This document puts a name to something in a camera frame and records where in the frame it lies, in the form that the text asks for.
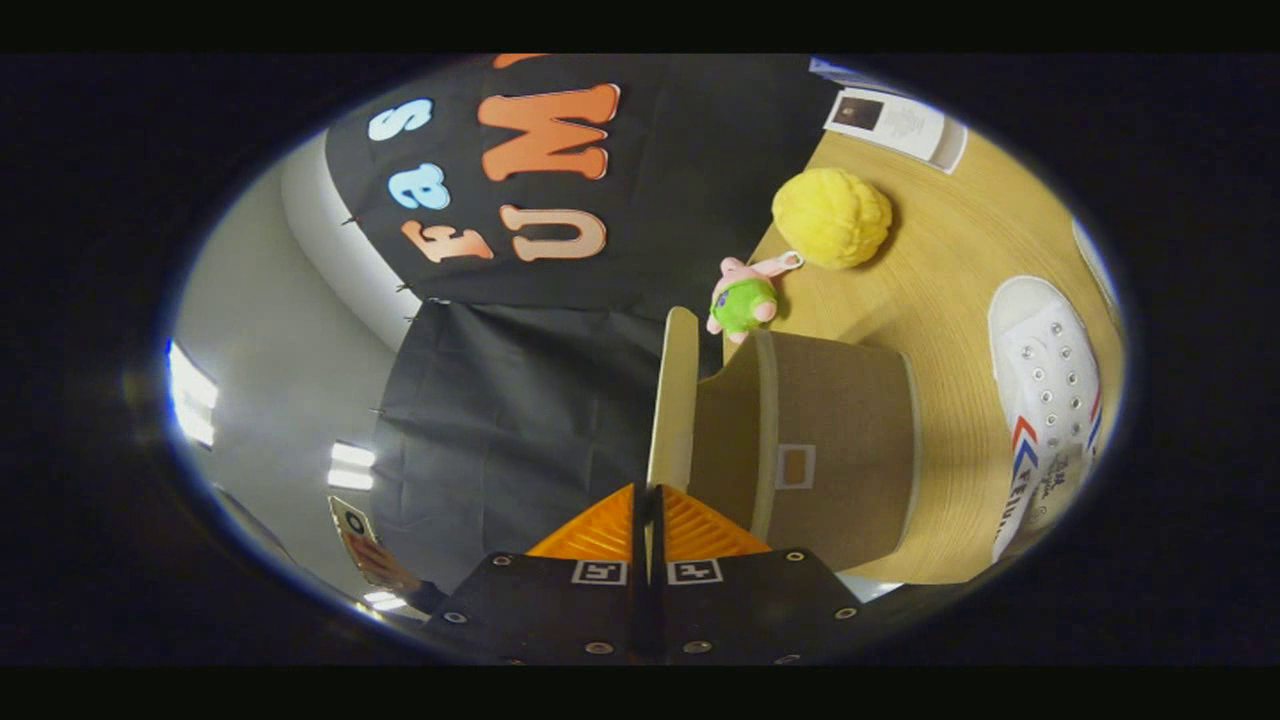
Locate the brown cardboard storage box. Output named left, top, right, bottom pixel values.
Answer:
left=648, top=305, right=921, bottom=573

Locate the yellow plush ball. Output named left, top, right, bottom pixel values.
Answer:
left=771, top=168, right=894, bottom=271

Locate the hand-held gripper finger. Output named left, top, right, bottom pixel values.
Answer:
left=425, top=483, right=642, bottom=666
left=648, top=485, right=886, bottom=666

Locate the white book with dark photo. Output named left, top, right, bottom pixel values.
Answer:
left=823, top=87, right=969, bottom=176

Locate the black backdrop cloth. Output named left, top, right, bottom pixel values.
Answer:
left=325, top=53, right=851, bottom=596

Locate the ceiling light panel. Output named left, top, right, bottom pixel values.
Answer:
left=328, top=440, right=378, bottom=491
left=165, top=340, right=221, bottom=451

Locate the pink and green plush toy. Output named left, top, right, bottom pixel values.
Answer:
left=706, top=252, right=804, bottom=344

